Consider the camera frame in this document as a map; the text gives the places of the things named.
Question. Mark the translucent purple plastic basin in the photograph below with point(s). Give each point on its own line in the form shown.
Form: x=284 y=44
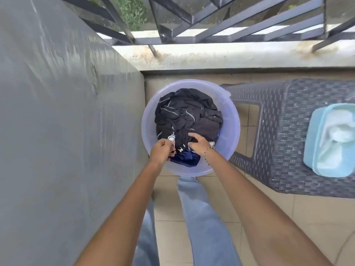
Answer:
x=230 y=121

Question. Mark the dark blue garment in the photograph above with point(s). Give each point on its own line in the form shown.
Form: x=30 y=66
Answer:
x=185 y=159

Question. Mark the dark grey woven plastic stool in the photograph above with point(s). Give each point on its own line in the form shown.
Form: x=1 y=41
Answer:
x=288 y=108

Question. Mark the person's right thumb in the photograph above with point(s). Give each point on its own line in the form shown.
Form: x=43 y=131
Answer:
x=191 y=146

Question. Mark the black printed garment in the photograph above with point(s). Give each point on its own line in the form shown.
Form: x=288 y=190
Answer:
x=188 y=113

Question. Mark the green plant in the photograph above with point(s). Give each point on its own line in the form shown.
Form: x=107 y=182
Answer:
x=133 y=11

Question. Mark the white concrete ledge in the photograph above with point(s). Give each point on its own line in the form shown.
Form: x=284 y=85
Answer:
x=222 y=56

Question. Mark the person's left fingers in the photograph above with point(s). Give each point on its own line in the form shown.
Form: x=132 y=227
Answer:
x=170 y=149

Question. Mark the light blue plastic container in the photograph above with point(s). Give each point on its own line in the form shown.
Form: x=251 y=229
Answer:
x=310 y=152

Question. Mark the person's right forearm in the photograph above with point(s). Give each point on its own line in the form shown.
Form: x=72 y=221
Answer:
x=255 y=213

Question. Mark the grey metal railing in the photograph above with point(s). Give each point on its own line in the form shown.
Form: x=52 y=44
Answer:
x=177 y=38

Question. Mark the white contents of container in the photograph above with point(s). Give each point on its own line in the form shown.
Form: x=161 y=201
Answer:
x=338 y=130

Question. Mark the light blue jeans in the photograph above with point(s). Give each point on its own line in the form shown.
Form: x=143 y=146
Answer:
x=205 y=224

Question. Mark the person's left hand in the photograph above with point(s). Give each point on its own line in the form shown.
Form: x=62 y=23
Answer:
x=159 y=152

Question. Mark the person's right hand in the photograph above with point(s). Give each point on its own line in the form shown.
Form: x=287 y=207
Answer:
x=201 y=146

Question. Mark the person's left forearm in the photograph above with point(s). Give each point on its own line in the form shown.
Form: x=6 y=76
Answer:
x=130 y=213

